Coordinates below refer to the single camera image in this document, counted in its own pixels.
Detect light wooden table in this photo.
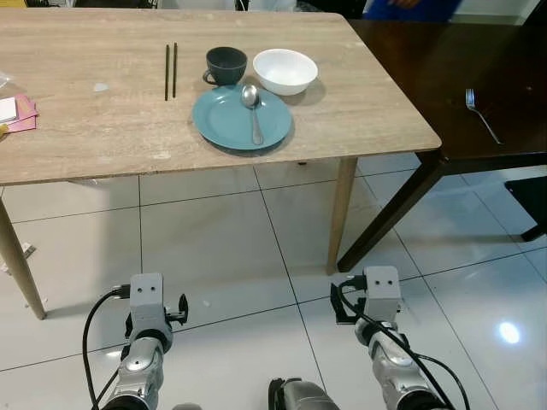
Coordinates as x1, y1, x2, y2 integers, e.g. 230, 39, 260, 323
0, 9, 443, 321

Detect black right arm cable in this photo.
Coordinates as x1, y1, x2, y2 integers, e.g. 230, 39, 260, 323
338, 276, 471, 410

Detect black chair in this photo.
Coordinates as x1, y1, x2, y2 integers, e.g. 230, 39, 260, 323
504, 175, 547, 243

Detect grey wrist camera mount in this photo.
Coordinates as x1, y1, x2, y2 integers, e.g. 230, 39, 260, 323
128, 273, 165, 331
363, 266, 403, 322

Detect white bowl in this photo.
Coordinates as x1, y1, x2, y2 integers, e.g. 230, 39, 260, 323
253, 49, 319, 97

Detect dark grey mug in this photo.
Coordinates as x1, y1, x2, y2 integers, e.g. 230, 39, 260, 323
203, 47, 249, 87

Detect white note pad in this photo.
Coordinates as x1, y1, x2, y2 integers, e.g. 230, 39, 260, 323
0, 97, 19, 126

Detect pink paper sheets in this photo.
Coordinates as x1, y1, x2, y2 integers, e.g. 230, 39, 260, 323
0, 92, 38, 136

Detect robot right leg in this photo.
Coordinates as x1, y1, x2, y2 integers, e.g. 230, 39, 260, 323
268, 378, 338, 410

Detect dark wooden table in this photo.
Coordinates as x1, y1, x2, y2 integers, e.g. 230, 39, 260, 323
338, 17, 547, 272

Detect blue plate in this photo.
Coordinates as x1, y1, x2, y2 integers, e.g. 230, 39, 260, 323
191, 84, 294, 152

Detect person in blue shirt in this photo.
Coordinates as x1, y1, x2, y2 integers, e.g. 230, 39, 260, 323
363, 0, 462, 22

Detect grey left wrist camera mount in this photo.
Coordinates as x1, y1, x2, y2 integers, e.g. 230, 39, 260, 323
128, 273, 165, 331

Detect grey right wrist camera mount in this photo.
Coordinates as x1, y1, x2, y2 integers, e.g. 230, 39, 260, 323
363, 266, 403, 322

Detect silver fork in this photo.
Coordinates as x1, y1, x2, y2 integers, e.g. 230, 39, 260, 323
465, 88, 503, 145

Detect silver spoon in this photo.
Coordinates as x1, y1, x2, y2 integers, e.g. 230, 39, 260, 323
241, 84, 265, 146

